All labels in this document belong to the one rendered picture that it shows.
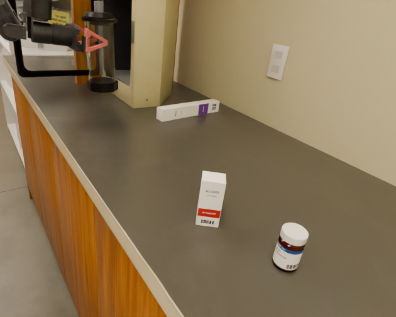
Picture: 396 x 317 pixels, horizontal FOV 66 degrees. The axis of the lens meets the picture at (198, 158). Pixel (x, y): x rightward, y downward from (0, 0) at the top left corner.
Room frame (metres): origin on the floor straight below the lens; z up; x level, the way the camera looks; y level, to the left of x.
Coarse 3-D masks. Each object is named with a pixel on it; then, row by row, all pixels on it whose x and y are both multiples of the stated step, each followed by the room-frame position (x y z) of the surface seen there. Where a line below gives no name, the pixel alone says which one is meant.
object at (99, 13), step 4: (96, 4) 1.02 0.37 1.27; (100, 4) 1.02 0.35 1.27; (96, 8) 1.02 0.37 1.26; (100, 8) 1.02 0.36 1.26; (88, 12) 1.00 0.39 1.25; (92, 12) 0.99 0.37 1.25; (96, 12) 1.01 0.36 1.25; (100, 12) 1.02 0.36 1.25; (104, 12) 1.05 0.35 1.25; (88, 16) 0.99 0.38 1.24; (92, 16) 0.98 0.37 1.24; (96, 16) 0.99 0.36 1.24; (100, 16) 0.99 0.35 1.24; (104, 16) 1.00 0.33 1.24; (108, 16) 1.01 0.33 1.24; (112, 16) 1.02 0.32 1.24
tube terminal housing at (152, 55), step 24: (144, 0) 1.09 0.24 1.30; (168, 0) 1.18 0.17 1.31; (144, 24) 1.09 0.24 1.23; (168, 24) 1.20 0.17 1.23; (144, 48) 1.10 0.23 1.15; (168, 48) 1.23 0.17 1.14; (144, 72) 1.10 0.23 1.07; (168, 72) 1.26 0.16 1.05; (120, 96) 1.16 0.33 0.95; (144, 96) 1.10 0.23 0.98; (168, 96) 1.29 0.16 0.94
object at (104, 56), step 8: (88, 24) 0.99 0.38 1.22; (96, 24) 0.98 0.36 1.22; (104, 24) 0.99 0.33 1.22; (112, 24) 1.02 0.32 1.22; (96, 32) 0.98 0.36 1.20; (104, 32) 0.99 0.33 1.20; (112, 32) 1.02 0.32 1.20; (96, 40) 0.99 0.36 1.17; (112, 40) 1.01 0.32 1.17; (104, 48) 0.99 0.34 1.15; (112, 48) 1.01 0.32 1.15; (88, 56) 1.00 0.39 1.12; (96, 56) 0.99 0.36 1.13; (104, 56) 0.99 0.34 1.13; (112, 56) 1.01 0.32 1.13; (88, 64) 1.00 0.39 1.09; (96, 64) 0.99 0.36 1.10; (104, 64) 0.99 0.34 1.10; (112, 64) 1.01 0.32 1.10; (88, 72) 1.00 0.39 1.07; (96, 72) 0.99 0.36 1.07; (104, 72) 0.99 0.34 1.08; (112, 72) 1.01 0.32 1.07; (88, 80) 1.01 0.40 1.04; (96, 80) 0.99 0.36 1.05; (104, 80) 0.99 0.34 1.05; (112, 80) 1.01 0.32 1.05
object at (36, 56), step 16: (16, 0) 1.12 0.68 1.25; (64, 0) 1.22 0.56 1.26; (80, 0) 1.26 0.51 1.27; (64, 16) 1.22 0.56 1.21; (80, 16) 1.26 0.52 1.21; (80, 32) 1.26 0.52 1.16; (32, 48) 1.14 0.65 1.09; (48, 48) 1.18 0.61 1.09; (64, 48) 1.22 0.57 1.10; (32, 64) 1.14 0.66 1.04; (48, 64) 1.17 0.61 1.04; (64, 64) 1.21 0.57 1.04; (80, 64) 1.25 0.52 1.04
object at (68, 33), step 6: (54, 24) 0.94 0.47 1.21; (66, 24) 1.00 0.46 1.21; (54, 30) 0.92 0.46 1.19; (60, 30) 0.93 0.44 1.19; (66, 30) 0.94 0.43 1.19; (72, 30) 0.95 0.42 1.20; (78, 30) 0.94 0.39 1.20; (54, 36) 0.92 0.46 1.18; (60, 36) 0.93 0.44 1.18; (66, 36) 0.94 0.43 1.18; (72, 36) 0.95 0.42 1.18; (54, 42) 0.92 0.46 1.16; (60, 42) 0.93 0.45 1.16; (66, 42) 0.94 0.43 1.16; (72, 42) 0.95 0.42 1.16; (72, 48) 0.95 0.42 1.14; (78, 48) 0.94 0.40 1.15
